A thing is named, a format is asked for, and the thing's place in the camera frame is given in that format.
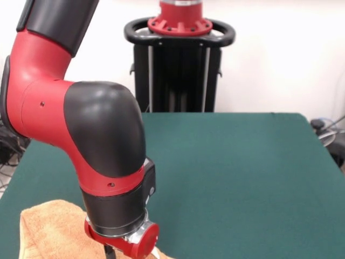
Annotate blue grey cables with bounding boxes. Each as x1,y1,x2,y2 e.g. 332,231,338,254
315,114,345,133

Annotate black cable tangle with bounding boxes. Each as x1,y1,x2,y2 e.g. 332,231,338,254
0,118,32,189

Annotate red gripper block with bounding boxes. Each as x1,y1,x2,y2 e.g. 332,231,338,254
84,217,160,259

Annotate dark green table cloth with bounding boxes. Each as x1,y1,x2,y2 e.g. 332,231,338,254
0,112,345,259

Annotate black robot pedestal with handle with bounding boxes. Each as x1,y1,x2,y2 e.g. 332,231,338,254
124,17,237,113

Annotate orange-brown terry towel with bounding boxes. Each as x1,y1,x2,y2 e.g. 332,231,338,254
20,199,168,259

